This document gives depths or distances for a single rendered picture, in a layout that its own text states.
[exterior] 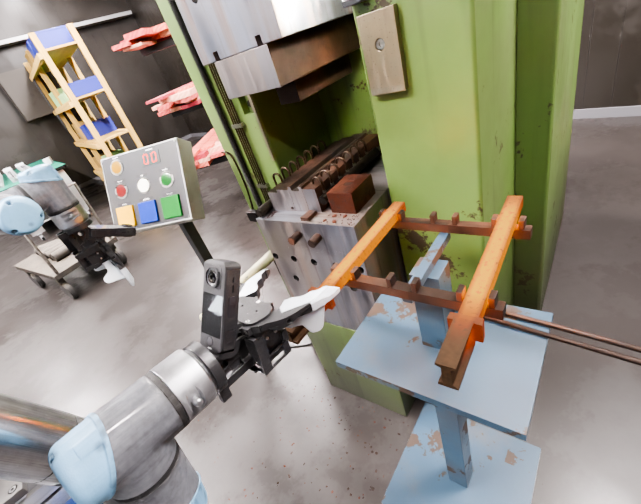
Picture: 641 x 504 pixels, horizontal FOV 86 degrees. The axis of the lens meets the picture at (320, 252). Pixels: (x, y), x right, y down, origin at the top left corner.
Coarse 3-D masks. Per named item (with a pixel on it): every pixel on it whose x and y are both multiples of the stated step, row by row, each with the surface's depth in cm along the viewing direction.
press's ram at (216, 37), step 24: (192, 0) 83; (216, 0) 80; (240, 0) 76; (264, 0) 73; (288, 0) 76; (312, 0) 82; (336, 0) 89; (192, 24) 87; (216, 24) 83; (240, 24) 80; (264, 24) 76; (288, 24) 77; (312, 24) 83; (216, 48) 88; (240, 48) 84
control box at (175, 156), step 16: (160, 144) 118; (176, 144) 117; (112, 160) 125; (128, 160) 123; (144, 160) 120; (160, 160) 119; (176, 160) 117; (192, 160) 123; (112, 176) 125; (128, 176) 123; (144, 176) 121; (160, 176) 119; (176, 176) 118; (192, 176) 122; (112, 192) 126; (128, 192) 124; (144, 192) 122; (160, 192) 120; (176, 192) 118; (192, 192) 120; (112, 208) 127; (160, 208) 121; (192, 208) 119; (144, 224) 124; (160, 224) 122; (176, 224) 128
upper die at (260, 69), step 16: (352, 16) 104; (304, 32) 88; (320, 32) 93; (336, 32) 99; (352, 32) 105; (256, 48) 81; (272, 48) 81; (288, 48) 85; (304, 48) 89; (320, 48) 94; (336, 48) 99; (352, 48) 106; (224, 64) 90; (240, 64) 87; (256, 64) 84; (272, 64) 82; (288, 64) 85; (304, 64) 90; (320, 64) 95; (224, 80) 93; (240, 80) 90; (256, 80) 87; (272, 80) 84; (288, 80) 86; (240, 96) 93
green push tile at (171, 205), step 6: (162, 198) 119; (168, 198) 119; (174, 198) 118; (162, 204) 120; (168, 204) 119; (174, 204) 118; (180, 204) 118; (168, 210) 119; (174, 210) 119; (180, 210) 118; (168, 216) 119; (174, 216) 119
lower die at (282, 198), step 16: (336, 144) 129; (352, 144) 120; (368, 144) 119; (320, 160) 119; (288, 176) 118; (336, 176) 106; (272, 192) 110; (288, 192) 106; (304, 192) 102; (320, 192) 101; (288, 208) 110; (304, 208) 106; (320, 208) 102
